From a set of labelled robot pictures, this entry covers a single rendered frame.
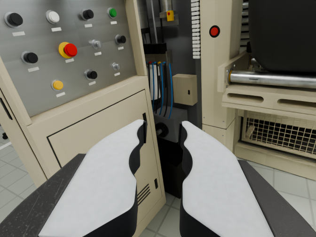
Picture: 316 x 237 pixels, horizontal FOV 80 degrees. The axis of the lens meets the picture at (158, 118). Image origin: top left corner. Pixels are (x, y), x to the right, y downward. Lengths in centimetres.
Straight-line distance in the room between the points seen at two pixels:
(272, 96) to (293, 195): 98
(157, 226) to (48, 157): 85
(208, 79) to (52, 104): 64
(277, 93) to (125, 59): 61
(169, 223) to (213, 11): 117
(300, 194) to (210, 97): 98
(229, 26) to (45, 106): 72
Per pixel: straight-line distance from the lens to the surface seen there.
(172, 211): 140
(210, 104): 95
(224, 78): 76
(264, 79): 76
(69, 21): 77
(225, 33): 85
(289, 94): 75
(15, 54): 70
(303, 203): 160
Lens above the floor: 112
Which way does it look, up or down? 27 degrees down
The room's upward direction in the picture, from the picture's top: 8 degrees counter-clockwise
